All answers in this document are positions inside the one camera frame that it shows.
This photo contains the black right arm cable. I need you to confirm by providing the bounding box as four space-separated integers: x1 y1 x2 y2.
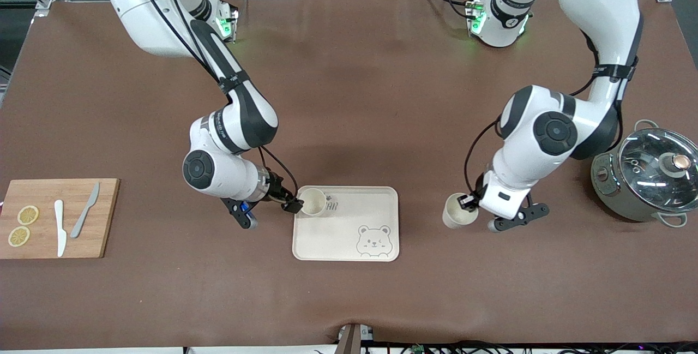
128 0 299 202

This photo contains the white plastic cup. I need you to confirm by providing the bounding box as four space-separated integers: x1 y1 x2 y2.
298 188 328 217
442 193 479 230

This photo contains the grey bracket with brown post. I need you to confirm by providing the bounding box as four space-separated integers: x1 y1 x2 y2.
335 322 377 354

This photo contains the white plastic knife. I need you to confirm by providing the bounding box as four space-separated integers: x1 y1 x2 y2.
53 200 67 257

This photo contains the grey plastic knife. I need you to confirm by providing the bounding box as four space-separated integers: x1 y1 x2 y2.
70 182 101 239

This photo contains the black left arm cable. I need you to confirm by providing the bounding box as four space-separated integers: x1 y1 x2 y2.
464 16 644 196

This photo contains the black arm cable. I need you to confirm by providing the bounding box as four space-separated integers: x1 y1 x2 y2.
128 0 299 202
464 16 644 196

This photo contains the white bear print tray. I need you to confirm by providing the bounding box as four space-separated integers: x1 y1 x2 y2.
292 185 400 262

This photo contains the wooden cutting board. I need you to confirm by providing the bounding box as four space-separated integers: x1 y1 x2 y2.
0 178 121 260

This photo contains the grey pot with glass lid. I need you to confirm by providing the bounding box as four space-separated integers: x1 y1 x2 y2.
591 119 698 229

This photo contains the glass pot lid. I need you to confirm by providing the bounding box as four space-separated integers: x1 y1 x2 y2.
618 128 698 200

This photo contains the brown table mat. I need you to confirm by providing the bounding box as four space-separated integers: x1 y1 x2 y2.
0 0 698 349

